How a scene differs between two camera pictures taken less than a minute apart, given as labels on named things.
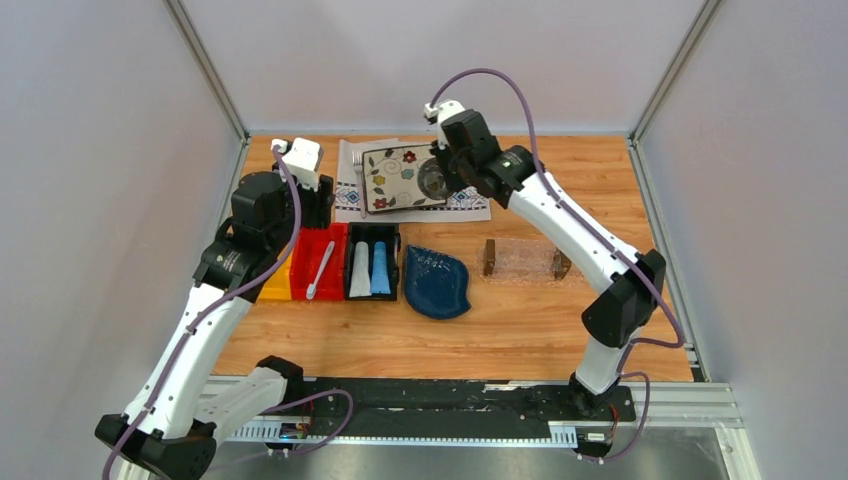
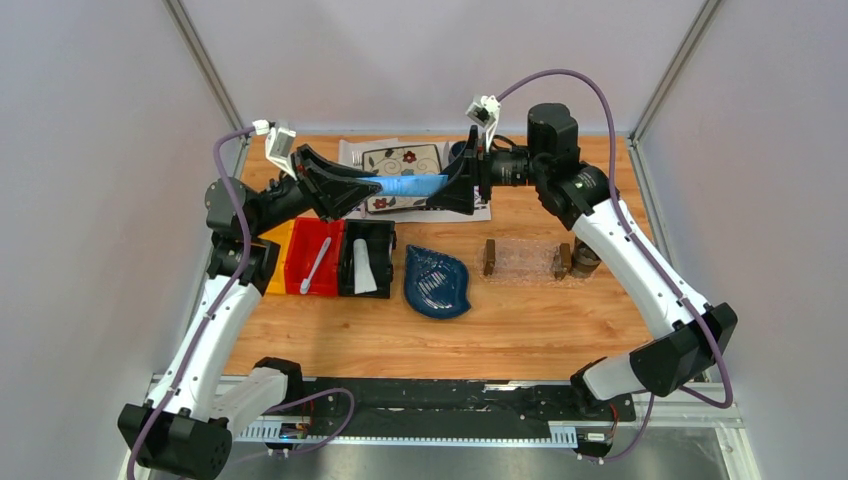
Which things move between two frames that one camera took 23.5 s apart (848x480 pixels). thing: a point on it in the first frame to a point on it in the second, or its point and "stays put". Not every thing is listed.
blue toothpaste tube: x=380 y=283 to x=409 y=185
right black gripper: x=444 y=149 to x=458 y=194
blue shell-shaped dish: x=436 y=283 stays put
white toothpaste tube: x=361 y=281 stays put
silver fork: x=357 y=164 stays put
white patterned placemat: x=466 y=204 stays put
